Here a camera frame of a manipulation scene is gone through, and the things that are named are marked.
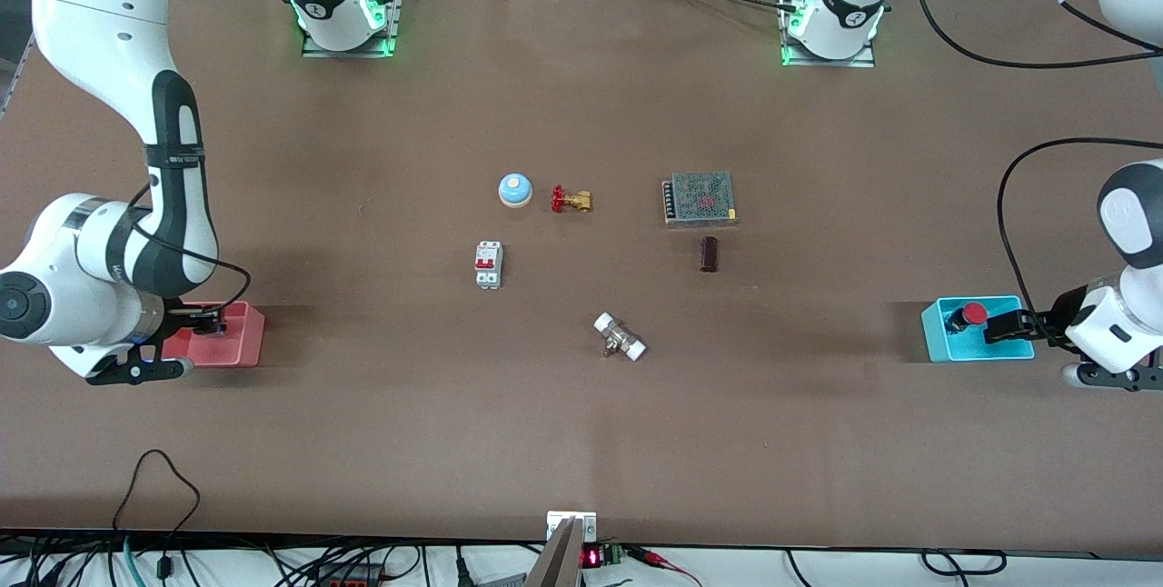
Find red push button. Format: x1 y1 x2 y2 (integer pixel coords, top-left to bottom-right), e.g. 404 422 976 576
943 302 989 335

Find pink plastic box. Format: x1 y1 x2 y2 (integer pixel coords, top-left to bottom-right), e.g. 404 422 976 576
162 301 266 368

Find blue plastic box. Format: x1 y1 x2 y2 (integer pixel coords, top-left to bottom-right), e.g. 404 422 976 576
920 295 1037 363

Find metal mesh power supply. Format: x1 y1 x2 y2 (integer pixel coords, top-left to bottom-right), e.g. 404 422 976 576
661 171 738 228

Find metal fitting white end caps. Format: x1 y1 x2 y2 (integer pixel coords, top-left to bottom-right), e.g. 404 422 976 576
593 312 648 363

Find grey metal stand bar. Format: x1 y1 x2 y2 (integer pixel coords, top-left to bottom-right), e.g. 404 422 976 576
525 517 584 587

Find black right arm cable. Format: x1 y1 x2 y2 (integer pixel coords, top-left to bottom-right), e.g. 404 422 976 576
127 183 252 320

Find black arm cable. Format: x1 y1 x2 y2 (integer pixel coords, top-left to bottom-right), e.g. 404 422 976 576
127 183 252 320
997 137 1163 347

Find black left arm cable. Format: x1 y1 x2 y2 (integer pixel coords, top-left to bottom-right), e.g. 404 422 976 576
997 137 1163 347

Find thin black looped cable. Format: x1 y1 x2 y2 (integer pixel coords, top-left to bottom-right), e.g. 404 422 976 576
113 450 202 570

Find black cable loop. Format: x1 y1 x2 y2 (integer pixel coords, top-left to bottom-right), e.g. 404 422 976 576
921 550 1007 577

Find thick black hanging cable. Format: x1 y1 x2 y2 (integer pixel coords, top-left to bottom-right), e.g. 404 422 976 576
911 0 1163 70

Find white circuit breaker red switch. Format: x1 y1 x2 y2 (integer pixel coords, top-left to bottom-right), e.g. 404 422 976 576
473 241 503 290

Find aluminium frame profile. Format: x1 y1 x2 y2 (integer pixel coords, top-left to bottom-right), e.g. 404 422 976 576
0 31 37 120

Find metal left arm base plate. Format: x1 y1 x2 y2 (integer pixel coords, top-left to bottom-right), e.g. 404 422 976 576
780 0 878 68

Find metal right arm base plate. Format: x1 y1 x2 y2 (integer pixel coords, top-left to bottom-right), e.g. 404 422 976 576
302 0 406 58

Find red cable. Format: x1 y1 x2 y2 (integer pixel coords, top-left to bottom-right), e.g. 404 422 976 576
634 549 702 587

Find white metal bracket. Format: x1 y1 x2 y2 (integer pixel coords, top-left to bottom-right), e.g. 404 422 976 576
546 511 598 544

